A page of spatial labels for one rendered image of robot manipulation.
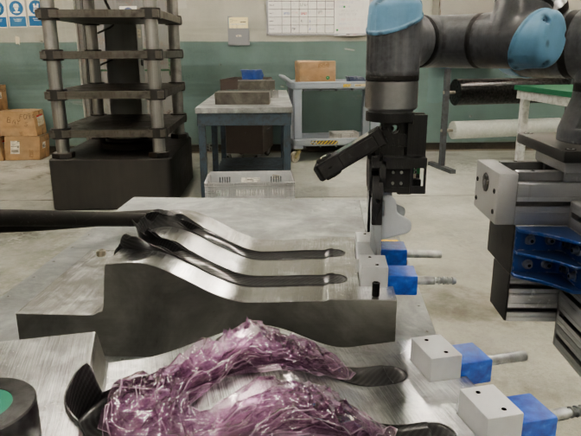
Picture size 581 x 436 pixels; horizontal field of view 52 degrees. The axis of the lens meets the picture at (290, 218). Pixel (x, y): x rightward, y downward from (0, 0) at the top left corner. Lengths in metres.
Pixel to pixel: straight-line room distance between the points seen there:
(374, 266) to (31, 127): 6.68
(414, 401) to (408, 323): 0.30
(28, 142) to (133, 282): 6.60
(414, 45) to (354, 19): 6.36
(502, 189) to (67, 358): 0.74
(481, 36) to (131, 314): 0.59
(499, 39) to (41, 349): 0.66
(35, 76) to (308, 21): 3.23
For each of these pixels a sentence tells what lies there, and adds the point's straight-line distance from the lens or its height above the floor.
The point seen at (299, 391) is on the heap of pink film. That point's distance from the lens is 0.52.
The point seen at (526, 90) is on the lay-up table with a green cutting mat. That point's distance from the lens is 5.32.
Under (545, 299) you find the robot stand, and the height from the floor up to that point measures 0.77.
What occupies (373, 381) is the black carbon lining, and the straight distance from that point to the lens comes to 0.67.
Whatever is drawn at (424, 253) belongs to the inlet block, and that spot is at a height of 0.89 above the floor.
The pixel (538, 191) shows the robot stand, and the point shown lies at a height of 0.96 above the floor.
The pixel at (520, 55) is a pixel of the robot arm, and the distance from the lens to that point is 0.85.
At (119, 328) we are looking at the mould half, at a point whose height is 0.84.
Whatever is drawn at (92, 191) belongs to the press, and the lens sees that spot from 4.83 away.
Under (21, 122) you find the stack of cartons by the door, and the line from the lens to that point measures 7.36.
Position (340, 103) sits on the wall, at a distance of 7.22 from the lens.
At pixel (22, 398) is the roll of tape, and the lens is 0.50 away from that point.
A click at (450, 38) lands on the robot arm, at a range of 0.90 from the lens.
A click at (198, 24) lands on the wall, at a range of 7.20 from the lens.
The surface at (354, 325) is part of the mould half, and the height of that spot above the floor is 0.85.
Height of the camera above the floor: 1.19
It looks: 16 degrees down
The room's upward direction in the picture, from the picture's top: straight up
